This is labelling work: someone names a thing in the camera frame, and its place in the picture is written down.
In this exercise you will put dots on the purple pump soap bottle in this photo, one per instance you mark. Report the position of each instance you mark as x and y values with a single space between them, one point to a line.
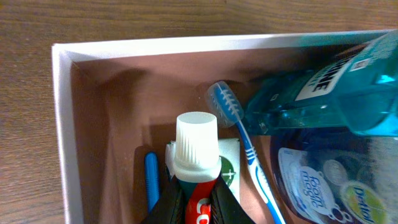
330 175

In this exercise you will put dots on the blue white toothbrush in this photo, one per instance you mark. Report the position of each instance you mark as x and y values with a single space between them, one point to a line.
223 103

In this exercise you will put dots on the teal mouthwash bottle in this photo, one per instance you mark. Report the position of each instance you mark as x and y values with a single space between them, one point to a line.
356 89

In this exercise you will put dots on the toothpaste tube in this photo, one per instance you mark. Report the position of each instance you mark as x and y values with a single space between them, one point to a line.
197 163

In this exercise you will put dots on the green Dettol soap box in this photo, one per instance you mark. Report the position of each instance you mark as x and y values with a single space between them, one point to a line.
230 163

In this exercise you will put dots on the blue disposable razor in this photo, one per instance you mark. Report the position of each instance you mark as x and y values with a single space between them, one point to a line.
151 170

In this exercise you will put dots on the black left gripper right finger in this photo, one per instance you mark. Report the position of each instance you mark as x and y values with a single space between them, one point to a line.
225 209

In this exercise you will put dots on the pink open cardboard box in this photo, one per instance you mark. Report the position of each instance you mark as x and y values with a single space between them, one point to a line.
117 100

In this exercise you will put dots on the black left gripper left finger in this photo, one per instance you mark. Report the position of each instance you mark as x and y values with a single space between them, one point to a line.
170 208

